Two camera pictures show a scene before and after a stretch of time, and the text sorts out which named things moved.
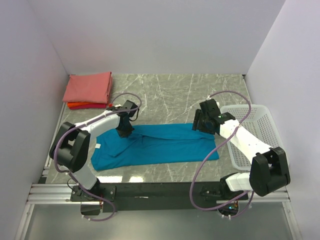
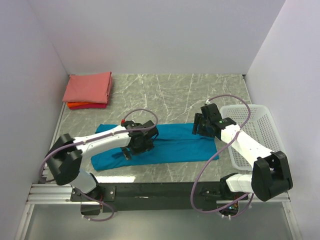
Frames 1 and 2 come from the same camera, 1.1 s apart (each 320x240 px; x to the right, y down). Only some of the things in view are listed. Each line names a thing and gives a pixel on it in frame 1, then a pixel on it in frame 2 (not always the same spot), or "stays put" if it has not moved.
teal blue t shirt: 156,144 stays put
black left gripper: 126,133 → 147,145
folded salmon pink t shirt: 95,88 stays put
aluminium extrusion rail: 52,193 stays put
